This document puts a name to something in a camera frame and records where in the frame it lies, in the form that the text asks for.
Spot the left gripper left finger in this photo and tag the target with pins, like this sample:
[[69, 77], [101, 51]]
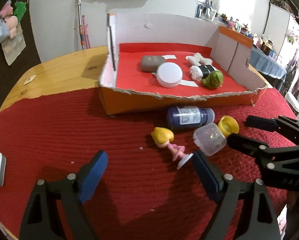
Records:
[[76, 189]]

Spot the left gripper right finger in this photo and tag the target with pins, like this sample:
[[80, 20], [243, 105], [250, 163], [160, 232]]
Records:
[[224, 192]]

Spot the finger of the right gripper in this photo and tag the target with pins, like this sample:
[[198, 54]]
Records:
[[254, 147], [285, 126]]

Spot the yellow plastic lid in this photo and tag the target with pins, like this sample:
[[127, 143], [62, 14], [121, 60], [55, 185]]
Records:
[[228, 125]]

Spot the large green plush ball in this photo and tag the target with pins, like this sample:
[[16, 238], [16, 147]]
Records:
[[214, 80]]

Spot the blonde pink doll figure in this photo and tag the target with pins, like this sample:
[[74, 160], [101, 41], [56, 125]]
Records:
[[164, 138]]

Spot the black and white cloth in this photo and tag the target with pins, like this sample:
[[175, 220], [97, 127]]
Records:
[[200, 72]]

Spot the white round jar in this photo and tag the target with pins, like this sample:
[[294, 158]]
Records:
[[169, 74]]

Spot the dark covered side table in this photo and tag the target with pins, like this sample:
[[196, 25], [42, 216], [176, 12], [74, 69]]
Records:
[[266, 65]]

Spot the dark blue bottle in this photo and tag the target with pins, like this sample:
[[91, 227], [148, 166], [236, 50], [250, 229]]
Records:
[[189, 117]]

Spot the red table cloth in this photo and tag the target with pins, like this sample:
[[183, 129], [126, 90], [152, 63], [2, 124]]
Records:
[[142, 194]]

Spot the white fluffy star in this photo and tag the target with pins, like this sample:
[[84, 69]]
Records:
[[197, 60]]

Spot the small paper tag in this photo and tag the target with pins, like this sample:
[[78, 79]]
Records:
[[30, 79]]

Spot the orange cardboard box tray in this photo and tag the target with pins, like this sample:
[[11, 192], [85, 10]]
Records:
[[124, 87]]

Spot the grey rounded case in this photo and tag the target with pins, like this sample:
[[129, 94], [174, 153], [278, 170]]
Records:
[[151, 63]]

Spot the pink plush pig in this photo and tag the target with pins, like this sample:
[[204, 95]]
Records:
[[11, 21]]

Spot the green plush on door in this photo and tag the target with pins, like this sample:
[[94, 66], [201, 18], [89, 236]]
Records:
[[19, 10]]

